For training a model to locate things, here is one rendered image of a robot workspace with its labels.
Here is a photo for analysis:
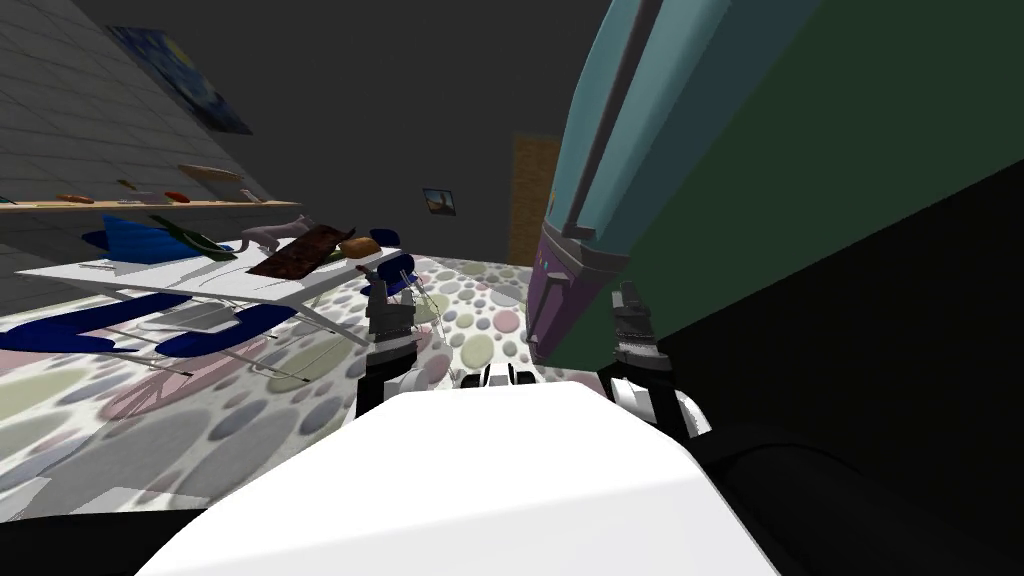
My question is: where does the dark bar door handle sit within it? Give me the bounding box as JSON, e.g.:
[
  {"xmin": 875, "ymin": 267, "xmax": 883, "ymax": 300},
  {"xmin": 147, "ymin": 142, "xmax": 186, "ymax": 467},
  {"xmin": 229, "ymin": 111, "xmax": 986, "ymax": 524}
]
[{"xmin": 561, "ymin": 0, "xmax": 667, "ymax": 241}]

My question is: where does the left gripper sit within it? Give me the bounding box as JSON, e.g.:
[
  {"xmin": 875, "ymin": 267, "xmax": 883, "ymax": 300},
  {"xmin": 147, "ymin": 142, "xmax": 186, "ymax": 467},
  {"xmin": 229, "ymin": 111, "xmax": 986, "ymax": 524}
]
[{"xmin": 364, "ymin": 268, "xmax": 420, "ymax": 349}]

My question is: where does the wooden wall shelf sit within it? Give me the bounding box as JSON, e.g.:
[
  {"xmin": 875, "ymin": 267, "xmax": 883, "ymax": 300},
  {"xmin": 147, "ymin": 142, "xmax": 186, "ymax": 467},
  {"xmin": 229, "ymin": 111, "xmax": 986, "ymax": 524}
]
[{"xmin": 0, "ymin": 163, "xmax": 302, "ymax": 216}]

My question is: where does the purple fridge drawer front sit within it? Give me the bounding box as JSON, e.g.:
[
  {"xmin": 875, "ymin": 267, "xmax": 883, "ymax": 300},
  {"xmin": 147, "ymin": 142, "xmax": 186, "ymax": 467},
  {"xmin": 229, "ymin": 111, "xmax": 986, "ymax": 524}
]
[{"xmin": 523, "ymin": 219, "xmax": 633, "ymax": 366}]

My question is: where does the white dining table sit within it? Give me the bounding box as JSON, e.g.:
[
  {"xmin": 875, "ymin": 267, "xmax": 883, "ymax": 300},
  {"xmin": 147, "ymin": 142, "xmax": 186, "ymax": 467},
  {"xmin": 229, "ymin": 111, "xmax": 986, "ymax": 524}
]
[{"xmin": 15, "ymin": 214, "xmax": 406, "ymax": 387}]

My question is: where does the dark drawer handle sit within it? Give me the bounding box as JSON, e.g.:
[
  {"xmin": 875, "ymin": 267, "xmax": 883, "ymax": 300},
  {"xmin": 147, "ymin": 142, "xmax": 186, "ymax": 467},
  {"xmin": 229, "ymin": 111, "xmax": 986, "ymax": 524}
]
[{"xmin": 527, "ymin": 270, "xmax": 574, "ymax": 347}]

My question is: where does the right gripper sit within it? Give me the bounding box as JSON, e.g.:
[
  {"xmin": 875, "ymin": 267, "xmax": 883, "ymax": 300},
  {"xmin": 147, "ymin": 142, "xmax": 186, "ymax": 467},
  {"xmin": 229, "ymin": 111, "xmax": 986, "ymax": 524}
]
[{"xmin": 611, "ymin": 281, "xmax": 675, "ymax": 373}]

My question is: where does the brown door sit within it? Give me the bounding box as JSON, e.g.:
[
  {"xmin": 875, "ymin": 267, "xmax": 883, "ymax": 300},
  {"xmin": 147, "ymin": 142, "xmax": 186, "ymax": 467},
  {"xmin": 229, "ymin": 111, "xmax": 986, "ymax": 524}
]
[{"xmin": 507, "ymin": 134, "xmax": 563, "ymax": 269}]

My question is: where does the dark green fridge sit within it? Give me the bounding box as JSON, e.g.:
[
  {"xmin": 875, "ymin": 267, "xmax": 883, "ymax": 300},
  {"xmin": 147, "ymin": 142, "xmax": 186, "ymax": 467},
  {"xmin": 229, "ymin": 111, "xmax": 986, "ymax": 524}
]
[{"xmin": 523, "ymin": 0, "xmax": 1024, "ymax": 377}]

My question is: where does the blue starry wall picture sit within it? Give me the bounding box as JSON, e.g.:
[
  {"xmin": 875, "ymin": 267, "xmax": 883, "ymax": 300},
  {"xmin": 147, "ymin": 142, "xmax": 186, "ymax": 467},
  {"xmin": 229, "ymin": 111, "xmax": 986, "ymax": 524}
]
[{"xmin": 106, "ymin": 24, "xmax": 255, "ymax": 137}]

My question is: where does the teal fridge door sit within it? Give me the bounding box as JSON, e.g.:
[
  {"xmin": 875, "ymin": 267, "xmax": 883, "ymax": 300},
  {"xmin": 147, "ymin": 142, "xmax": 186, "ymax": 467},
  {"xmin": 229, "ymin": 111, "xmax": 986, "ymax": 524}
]
[{"xmin": 543, "ymin": 0, "xmax": 825, "ymax": 261}]

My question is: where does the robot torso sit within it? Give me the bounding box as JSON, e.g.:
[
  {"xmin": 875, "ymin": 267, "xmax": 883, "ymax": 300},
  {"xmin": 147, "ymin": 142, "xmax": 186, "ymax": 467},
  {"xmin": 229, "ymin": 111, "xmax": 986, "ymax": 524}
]
[{"xmin": 134, "ymin": 361, "xmax": 782, "ymax": 576}]

